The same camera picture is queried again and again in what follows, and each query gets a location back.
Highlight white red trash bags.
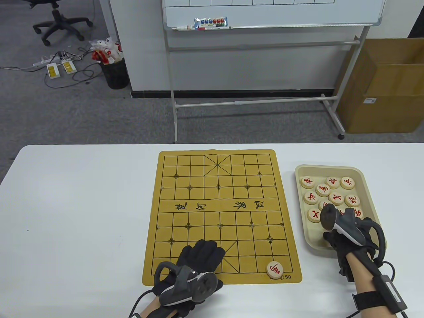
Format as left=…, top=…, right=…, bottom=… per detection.
left=89, top=37, right=125, bottom=65

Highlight person's right hand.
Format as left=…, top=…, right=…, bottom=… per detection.
left=323, top=230, right=379, bottom=283

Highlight cluster of wooden chess pieces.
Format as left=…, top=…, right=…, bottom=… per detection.
left=300, top=176, right=364, bottom=223

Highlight yellow chess board mat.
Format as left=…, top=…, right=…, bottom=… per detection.
left=142, top=149, right=302, bottom=287

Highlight black wrist strap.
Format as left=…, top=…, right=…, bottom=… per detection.
left=352, top=291, right=386, bottom=311

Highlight brown cardboard box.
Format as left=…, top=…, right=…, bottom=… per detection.
left=334, top=37, right=424, bottom=134

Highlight black sensor box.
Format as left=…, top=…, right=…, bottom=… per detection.
left=373, top=273, right=408, bottom=314

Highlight person's left hand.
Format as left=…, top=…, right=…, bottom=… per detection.
left=152, top=240, right=227, bottom=314

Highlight round red-marked chess piece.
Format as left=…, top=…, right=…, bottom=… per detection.
left=266, top=261, right=284, bottom=280

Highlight grey tracking controller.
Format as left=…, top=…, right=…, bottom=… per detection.
left=320, top=203, right=387, bottom=257
left=153, top=262, right=218, bottom=307

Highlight black office chair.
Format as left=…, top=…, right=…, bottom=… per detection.
left=21, top=0, right=94, bottom=47

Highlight black wastebasket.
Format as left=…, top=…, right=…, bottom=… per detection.
left=101, top=57, right=130, bottom=90

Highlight pack of coloured magnets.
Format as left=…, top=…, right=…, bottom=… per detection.
left=194, top=17, right=229, bottom=28

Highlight white rolling whiteboard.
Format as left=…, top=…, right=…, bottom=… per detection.
left=161, top=0, right=386, bottom=143

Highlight white power strip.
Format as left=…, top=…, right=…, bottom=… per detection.
left=32, top=56, right=63, bottom=69

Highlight beige plastic tray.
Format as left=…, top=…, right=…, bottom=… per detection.
left=294, top=164, right=388, bottom=259

